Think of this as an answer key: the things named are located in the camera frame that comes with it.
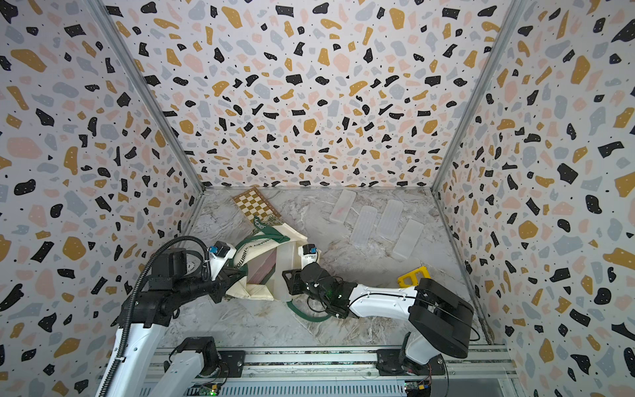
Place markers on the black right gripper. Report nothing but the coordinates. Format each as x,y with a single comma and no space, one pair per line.
296,276

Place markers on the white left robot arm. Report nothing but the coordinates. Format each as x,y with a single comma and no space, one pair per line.
143,322

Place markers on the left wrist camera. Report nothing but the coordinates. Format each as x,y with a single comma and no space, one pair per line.
219,254

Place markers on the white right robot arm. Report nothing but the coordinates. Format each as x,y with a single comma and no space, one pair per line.
442,319

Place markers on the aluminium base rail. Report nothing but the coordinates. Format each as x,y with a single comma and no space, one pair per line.
357,371

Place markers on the wooden chess board box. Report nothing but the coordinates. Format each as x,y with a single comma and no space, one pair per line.
257,209

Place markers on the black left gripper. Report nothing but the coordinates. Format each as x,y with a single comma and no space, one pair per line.
221,282

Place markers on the yellow triangular plastic piece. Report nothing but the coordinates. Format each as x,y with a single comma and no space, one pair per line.
413,278

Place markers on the aluminium corner post right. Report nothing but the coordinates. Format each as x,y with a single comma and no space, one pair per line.
509,23

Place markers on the aluminium corner post left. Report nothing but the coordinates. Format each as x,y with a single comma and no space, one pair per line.
100,15

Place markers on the cream canvas tote bag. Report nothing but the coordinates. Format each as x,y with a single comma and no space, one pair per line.
259,242

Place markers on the pink translucent case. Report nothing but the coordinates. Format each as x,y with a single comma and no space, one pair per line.
259,268

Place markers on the aluminium corner post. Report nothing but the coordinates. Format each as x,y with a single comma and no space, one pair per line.
100,15
509,23

